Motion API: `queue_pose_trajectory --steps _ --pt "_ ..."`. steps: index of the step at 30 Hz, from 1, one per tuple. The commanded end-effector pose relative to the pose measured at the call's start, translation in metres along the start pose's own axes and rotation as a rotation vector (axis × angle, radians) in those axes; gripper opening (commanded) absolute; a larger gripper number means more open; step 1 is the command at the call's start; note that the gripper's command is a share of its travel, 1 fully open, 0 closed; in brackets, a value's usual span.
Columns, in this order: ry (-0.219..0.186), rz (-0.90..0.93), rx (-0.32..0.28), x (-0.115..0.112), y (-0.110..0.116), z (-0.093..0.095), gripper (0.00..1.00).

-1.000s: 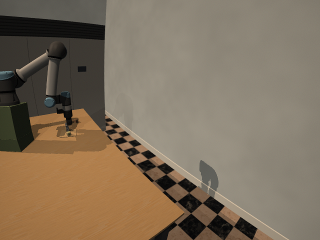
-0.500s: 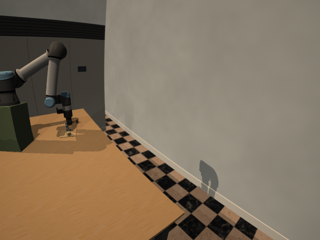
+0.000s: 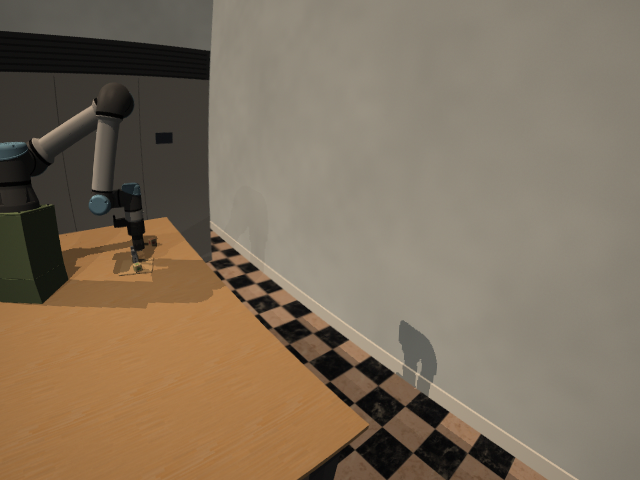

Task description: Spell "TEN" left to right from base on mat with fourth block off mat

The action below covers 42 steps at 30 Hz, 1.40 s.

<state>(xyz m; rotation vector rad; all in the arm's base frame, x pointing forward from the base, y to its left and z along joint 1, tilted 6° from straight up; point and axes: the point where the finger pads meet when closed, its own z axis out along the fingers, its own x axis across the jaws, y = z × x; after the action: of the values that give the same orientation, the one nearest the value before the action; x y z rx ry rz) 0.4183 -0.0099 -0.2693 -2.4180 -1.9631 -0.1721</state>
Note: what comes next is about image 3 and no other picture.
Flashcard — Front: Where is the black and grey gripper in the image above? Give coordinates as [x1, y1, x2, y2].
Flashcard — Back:
[113, 210, 145, 263]

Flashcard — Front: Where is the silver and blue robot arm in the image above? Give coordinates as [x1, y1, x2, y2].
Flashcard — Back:
[0, 83, 142, 216]

